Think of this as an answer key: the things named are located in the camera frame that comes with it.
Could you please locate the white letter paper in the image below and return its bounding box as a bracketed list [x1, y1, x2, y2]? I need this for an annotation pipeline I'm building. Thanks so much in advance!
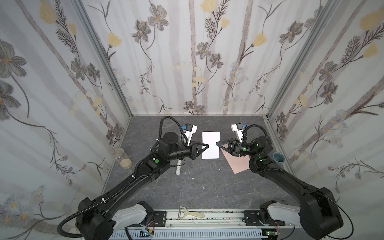
[202, 132, 221, 160]

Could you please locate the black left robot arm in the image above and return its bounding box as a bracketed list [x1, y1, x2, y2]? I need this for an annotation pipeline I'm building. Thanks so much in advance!
[57, 132, 209, 240]

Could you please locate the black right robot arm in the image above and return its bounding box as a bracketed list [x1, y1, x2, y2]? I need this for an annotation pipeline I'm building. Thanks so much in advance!
[216, 136, 344, 240]

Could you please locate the pink paper envelope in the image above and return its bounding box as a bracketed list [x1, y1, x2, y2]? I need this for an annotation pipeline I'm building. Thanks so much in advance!
[224, 156, 250, 174]

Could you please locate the teal ceramic cup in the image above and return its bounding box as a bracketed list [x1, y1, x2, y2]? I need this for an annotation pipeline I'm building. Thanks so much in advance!
[272, 152, 286, 167]

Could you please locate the white glue stick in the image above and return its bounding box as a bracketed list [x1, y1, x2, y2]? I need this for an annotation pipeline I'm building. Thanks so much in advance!
[176, 160, 183, 175]

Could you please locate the cream vegetable peeler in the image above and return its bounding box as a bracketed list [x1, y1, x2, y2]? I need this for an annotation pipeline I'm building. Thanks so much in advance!
[178, 206, 205, 219]

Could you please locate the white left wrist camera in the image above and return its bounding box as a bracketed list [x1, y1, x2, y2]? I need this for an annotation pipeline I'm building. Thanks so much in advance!
[182, 124, 198, 146]

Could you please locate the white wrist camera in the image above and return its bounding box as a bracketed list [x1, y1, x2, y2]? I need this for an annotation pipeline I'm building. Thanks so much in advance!
[182, 124, 198, 146]
[231, 123, 247, 143]

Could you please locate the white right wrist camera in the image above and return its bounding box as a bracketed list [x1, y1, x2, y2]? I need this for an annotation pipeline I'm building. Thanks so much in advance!
[231, 123, 247, 143]

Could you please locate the aluminium mounting rail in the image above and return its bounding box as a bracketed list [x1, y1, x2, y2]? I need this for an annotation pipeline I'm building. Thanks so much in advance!
[110, 207, 310, 240]

